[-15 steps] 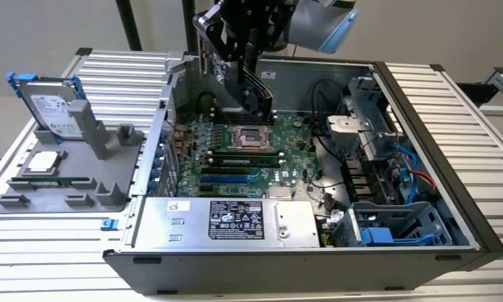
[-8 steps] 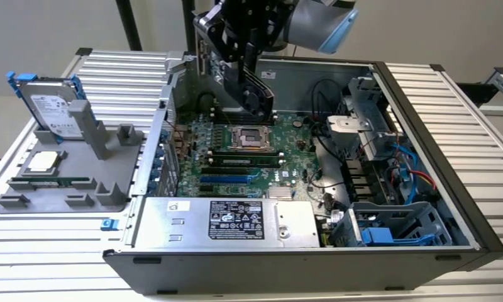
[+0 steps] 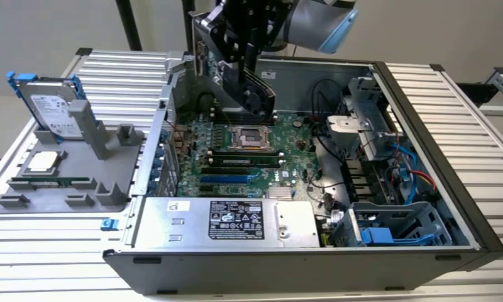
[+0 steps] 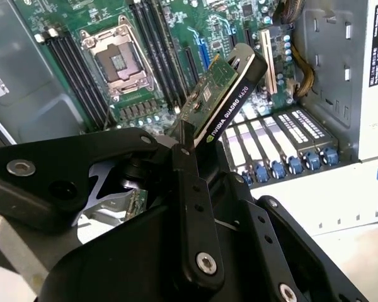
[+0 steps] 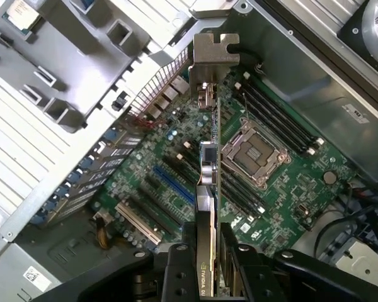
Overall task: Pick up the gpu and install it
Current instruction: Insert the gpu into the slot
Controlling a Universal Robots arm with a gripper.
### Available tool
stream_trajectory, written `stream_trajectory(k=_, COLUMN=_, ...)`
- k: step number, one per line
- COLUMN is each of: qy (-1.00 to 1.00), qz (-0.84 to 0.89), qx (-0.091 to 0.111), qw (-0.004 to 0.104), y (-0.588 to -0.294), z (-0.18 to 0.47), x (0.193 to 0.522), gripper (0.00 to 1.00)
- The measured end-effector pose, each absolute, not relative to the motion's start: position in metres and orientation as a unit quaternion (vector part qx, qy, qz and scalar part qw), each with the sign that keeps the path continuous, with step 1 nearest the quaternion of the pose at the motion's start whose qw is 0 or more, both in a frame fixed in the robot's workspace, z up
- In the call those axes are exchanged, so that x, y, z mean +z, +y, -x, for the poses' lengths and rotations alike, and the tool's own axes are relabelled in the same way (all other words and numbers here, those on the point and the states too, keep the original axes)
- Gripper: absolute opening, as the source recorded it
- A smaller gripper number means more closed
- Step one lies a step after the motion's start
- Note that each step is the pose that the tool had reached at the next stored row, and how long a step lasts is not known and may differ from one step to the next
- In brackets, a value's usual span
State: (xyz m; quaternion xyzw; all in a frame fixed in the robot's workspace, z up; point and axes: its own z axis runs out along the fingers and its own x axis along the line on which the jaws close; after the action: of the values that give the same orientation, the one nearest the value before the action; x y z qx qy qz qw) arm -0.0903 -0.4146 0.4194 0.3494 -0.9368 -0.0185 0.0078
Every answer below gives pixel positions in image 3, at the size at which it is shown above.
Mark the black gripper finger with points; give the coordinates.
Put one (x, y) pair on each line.
(251, 56)

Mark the Nvidia Quadro graphics card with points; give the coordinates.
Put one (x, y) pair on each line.
(255, 94)

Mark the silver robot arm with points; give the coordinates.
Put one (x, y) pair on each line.
(314, 25)

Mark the metal locking lever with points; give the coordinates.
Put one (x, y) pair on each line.
(215, 104)

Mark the black stand pole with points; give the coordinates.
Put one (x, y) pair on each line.
(186, 31)
(129, 25)

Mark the black RAM slot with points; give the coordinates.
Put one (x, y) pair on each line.
(234, 119)
(242, 122)

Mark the coin cell battery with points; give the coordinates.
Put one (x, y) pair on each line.
(298, 122)

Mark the CPU socket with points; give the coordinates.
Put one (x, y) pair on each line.
(247, 137)

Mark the green motherboard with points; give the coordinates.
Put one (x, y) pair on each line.
(288, 148)

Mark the silver metal drive cage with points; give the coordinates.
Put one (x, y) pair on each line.
(347, 124)

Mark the dark RAM stick white label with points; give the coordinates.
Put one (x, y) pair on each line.
(238, 161)

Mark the long black expansion slot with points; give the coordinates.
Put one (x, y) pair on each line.
(223, 170)

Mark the blue expansion slot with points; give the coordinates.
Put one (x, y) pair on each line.
(226, 179)

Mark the blue slot retention clip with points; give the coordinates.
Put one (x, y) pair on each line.
(155, 175)
(154, 186)
(157, 164)

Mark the short black expansion slot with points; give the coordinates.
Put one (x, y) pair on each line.
(206, 188)

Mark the silver heat sink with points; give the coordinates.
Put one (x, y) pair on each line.
(280, 192)

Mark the hard disk in blue carrier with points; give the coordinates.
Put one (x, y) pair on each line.
(51, 113)

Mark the grey parts rack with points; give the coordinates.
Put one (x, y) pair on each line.
(109, 176)

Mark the silver power supply unit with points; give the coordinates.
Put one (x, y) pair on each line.
(193, 226)

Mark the grey disk bay cage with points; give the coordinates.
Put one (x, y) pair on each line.
(384, 209)

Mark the silver CPU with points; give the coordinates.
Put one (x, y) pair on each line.
(45, 161)

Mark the green RAM stick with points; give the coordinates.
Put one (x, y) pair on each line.
(54, 182)

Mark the small blue plastic clip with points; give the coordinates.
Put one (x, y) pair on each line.
(109, 224)

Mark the blue disk bay latch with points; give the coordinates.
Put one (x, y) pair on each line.
(376, 236)

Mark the black grey PC case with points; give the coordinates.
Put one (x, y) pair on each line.
(276, 270)

